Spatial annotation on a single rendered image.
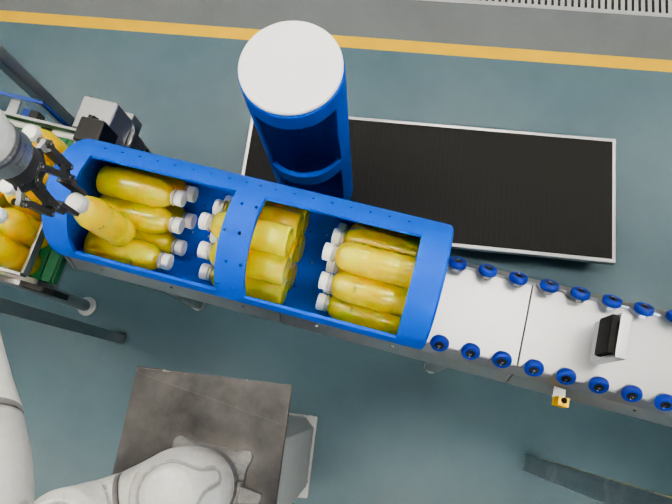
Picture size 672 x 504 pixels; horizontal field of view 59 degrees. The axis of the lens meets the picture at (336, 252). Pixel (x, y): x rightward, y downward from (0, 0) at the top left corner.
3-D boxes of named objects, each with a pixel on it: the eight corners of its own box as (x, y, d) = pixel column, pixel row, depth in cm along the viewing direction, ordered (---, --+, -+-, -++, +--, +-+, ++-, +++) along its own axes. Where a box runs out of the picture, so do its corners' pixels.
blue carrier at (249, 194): (417, 358, 141) (431, 339, 114) (81, 269, 151) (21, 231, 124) (442, 248, 149) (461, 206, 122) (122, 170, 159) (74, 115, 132)
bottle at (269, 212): (299, 214, 131) (220, 194, 133) (292, 244, 132) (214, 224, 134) (305, 211, 138) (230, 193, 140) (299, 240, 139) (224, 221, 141)
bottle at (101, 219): (102, 229, 140) (57, 200, 122) (128, 213, 140) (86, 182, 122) (114, 253, 138) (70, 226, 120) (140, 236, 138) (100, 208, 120)
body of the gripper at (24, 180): (19, 184, 96) (49, 203, 105) (39, 138, 98) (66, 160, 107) (-22, 174, 97) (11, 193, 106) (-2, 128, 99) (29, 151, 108)
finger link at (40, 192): (38, 174, 103) (34, 180, 103) (64, 206, 113) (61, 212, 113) (18, 169, 104) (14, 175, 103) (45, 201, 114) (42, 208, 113)
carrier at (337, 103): (270, 174, 242) (301, 233, 235) (219, 49, 157) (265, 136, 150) (332, 144, 244) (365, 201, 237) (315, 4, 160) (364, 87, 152)
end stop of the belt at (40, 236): (29, 275, 152) (23, 273, 149) (26, 274, 152) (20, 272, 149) (85, 137, 161) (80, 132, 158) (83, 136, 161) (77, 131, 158)
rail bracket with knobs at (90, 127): (109, 166, 164) (93, 150, 154) (86, 160, 165) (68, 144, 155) (122, 134, 167) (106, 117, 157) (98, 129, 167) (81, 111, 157)
